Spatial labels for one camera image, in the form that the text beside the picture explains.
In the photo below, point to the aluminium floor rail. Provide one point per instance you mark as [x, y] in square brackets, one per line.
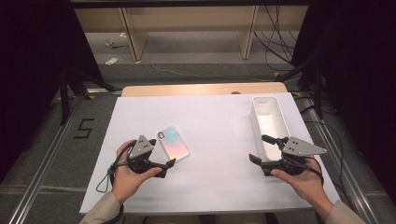
[345, 174]
[43, 168]

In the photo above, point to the crumpled white paper scrap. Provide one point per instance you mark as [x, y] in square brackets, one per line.
[109, 42]

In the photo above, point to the iridescent phone case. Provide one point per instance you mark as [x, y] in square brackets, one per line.
[173, 143]

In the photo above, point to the wooden table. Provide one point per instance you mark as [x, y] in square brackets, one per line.
[193, 89]

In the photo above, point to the person's left hand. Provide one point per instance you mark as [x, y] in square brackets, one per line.
[127, 182]

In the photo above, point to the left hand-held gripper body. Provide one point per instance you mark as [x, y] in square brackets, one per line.
[141, 147]

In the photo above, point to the white oblong plastic container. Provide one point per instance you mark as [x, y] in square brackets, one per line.
[271, 121]

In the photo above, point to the white board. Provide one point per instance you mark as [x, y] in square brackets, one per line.
[211, 130]

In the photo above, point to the black metal stand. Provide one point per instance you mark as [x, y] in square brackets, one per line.
[317, 90]
[67, 93]

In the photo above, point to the short aluminium rail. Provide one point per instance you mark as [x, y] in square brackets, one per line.
[104, 91]

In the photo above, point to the wooden shelf unit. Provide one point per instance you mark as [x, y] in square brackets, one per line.
[186, 18]

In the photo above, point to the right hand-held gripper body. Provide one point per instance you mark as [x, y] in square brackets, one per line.
[299, 147]

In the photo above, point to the person's right hand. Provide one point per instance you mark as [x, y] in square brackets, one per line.
[306, 185]

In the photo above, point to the black curtain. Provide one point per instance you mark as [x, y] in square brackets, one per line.
[34, 68]
[361, 77]

